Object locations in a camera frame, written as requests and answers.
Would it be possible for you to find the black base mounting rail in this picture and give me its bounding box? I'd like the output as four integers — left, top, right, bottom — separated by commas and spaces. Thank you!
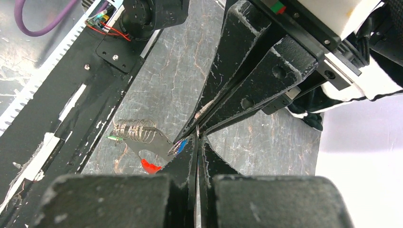
0, 1, 160, 228

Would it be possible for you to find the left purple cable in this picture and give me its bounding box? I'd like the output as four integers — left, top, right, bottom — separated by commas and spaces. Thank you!
13, 0, 79, 38

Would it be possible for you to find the key with blue tag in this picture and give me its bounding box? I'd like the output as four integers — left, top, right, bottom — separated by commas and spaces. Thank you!
167, 139, 188, 156

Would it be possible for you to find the black white checkered cloth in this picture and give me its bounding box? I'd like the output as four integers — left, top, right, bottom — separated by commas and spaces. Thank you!
286, 51, 403, 131

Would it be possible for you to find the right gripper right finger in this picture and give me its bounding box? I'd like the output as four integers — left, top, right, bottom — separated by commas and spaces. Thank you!
198, 136, 353, 228

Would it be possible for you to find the key with green tag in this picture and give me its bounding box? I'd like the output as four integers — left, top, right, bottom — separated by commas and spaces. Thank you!
107, 135, 123, 143

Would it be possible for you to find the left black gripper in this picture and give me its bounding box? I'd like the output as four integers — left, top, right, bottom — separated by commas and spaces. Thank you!
176, 0, 361, 140

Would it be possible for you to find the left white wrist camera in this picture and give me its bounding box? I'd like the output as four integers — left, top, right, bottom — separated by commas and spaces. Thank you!
299, 0, 383, 40

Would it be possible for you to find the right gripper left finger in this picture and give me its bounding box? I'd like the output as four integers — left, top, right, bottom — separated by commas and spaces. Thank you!
31, 134, 199, 228

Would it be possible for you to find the metal key holder red handle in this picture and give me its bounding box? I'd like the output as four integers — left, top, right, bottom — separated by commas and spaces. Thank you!
110, 119, 176, 162

